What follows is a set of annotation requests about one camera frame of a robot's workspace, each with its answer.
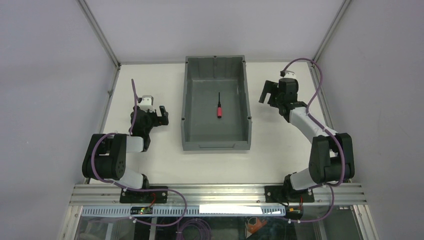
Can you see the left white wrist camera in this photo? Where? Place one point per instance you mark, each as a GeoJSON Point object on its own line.
{"type": "Point", "coordinates": [145, 103]}

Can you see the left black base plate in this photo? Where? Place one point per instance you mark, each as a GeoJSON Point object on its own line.
{"type": "Point", "coordinates": [157, 195]}

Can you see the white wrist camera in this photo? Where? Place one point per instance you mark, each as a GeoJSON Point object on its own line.
{"type": "Point", "coordinates": [145, 103]}
{"type": "Point", "coordinates": [287, 74]}

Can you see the grey plastic bin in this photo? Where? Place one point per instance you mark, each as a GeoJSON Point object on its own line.
{"type": "Point", "coordinates": [204, 78]}

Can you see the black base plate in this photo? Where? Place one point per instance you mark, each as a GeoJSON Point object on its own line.
{"type": "Point", "coordinates": [275, 196]}
{"type": "Point", "coordinates": [157, 195]}

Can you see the red handled screwdriver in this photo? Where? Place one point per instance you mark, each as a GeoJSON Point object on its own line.
{"type": "Point", "coordinates": [219, 107]}

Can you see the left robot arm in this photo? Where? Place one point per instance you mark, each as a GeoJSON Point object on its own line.
{"type": "Point", "coordinates": [105, 158]}

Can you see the aluminium front rail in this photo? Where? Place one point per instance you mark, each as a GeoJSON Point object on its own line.
{"type": "Point", "coordinates": [345, 194]}

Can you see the white slotted cable duct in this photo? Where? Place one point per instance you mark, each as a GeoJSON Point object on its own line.
{"type": "Point", "coordinates": [203, 210]}

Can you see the aluminium frame post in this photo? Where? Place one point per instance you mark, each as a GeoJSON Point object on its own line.
{"type": "Point", "coordinates": [332, 28]}
{"type": "Point", "coordinates": [86, 10]}

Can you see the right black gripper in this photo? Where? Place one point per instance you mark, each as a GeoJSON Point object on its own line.
{"type": "Point", "coordinates": [272, 96]}

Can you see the left aluminium frame post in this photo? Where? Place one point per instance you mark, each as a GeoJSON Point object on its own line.
{"type": "Point", "coordinates": [86, 10]}

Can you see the orange object under table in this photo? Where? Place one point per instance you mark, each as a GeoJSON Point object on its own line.
{"type": "Point", "coordinates": [253, 225]}

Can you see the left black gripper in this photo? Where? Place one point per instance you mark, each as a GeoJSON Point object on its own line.
{"type": "Point", "coordinates": [158, 118]}

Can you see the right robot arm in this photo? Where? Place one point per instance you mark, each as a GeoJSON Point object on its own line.
{"type": "Point", "coordinates": [331, 158]}

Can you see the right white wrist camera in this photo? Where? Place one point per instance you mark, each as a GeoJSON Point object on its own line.
{"type": "Point", "coordinates": [287, 74]}

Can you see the right aluminium frame post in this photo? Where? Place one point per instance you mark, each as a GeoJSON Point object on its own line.
{"type": "Point", "coordinates": [332, 28]}

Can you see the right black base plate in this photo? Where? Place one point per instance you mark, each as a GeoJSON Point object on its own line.
{"type": "Point", "coordinates": [275, 196]}

